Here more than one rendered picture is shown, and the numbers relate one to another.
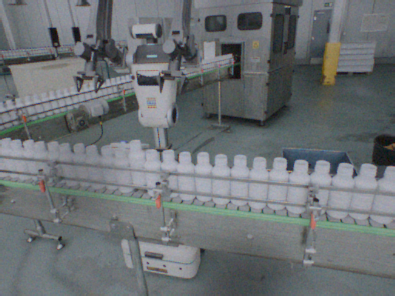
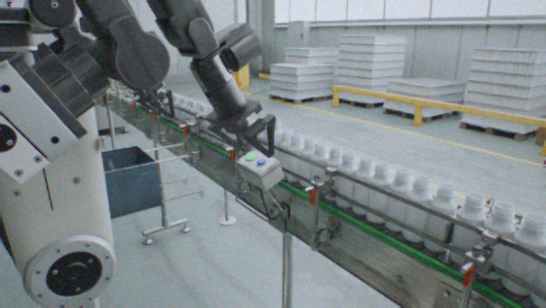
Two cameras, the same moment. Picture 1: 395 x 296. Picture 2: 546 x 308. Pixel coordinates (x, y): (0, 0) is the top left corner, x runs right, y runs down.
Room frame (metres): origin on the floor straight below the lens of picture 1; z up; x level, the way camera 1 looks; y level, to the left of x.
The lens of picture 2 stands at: (1.84, 0.96, 1.49)
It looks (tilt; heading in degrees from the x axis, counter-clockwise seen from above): 18 degrees down; 217
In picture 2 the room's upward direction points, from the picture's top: straight up
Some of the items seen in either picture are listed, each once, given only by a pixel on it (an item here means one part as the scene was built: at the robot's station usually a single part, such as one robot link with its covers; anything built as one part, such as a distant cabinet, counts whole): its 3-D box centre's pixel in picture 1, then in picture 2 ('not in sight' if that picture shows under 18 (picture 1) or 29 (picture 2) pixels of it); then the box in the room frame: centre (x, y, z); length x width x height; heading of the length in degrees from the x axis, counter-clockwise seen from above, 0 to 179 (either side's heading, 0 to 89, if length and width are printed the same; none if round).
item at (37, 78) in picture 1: (61, 97); not in sight; (4.64, 2.34, 0.59); 1.10 x 0.62 x 1.18; 146
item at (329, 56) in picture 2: not in sight; (312, 70); (-6.51, -4.05, 0.59); 1.25 x 1.03 x 1.17; 163
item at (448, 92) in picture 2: not in sight; (423, 97); (-5.47, -0.84, 0.33); 1.25 x 1.03 x 0.66; 162
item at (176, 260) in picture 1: (170, 221); not in sight; (1.60, 0.23, 0.24); 0.68 x 0.53 x 0.41; 165
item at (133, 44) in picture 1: (147, 58); not in sight; (7.09, 1.14, 0.96); 0.82 x 0.50 x 1.91; 146
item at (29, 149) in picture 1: (34, 159); (379, 192); (0.98, 0.66, 1.08); 0.06 x 0.06 x 0.17
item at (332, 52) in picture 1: (330, 63); not in sight; (7.58, -3.79, 0.55); 0.40 x 0.40 x 1.10; 74
